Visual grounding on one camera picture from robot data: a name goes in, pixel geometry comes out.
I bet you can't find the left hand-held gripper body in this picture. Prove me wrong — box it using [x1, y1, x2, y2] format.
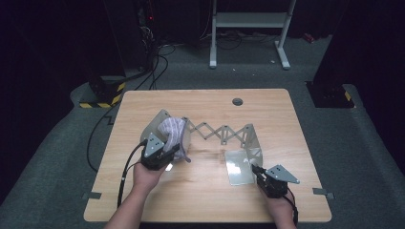
[139, 132, 176, 171]

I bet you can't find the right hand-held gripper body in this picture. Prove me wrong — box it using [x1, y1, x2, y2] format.
[256, 164, 301, 199]

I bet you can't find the extendable metal bookend rack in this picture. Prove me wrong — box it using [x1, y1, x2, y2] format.
[139, 109, 265, 186]

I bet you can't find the purple striped fuzzy sock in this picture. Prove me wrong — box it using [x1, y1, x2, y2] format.
[157, 116, 192, 164]

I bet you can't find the person's left hand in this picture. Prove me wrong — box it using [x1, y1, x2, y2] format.
[132, 162, 166, 193]

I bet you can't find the person's right hand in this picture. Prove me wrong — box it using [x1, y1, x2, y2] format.
[262, 191, 296, 222]

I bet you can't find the grey tape piece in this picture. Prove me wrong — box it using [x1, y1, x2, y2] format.
[81, 191, 103, 200]
[311, 187, 335, 200]

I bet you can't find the black yellow striped stand base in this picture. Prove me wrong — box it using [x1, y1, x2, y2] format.
[78, 75, 127, 109]
[305, 80, 357, 109]

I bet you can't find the white metal stand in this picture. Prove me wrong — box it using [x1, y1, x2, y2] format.
[208, 0, 297, 71]

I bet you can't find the right hand-held gripper cable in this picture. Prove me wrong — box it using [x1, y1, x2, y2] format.
[283, 187, 300, 227]

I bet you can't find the hand-held gripper cable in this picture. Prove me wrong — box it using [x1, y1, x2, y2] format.
[117, 141, 148, 208]
[283, 187, 300, 227]

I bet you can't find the left hand-held gripper cable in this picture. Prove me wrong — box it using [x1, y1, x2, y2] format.
[117, 141, 148, 208]

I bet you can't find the black floor cable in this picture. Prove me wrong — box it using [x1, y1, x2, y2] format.
[200, 30, 278, 51]
[86, 44, 176, 173]

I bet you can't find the black equipment rack with wires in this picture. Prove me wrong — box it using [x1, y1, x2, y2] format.
[137, 0, 160, 73]

